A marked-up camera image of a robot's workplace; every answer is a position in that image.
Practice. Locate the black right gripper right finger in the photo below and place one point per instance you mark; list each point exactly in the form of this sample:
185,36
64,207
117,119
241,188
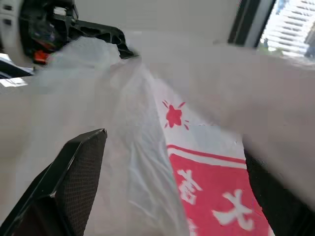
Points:
283,204

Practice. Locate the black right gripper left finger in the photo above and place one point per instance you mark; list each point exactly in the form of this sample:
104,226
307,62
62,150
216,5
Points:
73,172

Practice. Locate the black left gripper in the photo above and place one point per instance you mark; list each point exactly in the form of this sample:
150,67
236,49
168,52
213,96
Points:
41,27

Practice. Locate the white plastic bag red print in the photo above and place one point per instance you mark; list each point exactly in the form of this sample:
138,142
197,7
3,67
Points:
147,147

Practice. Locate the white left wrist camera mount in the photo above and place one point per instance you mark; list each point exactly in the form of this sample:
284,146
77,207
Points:
9,27

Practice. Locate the black window frame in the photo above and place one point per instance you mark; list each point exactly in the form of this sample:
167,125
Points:
242,22

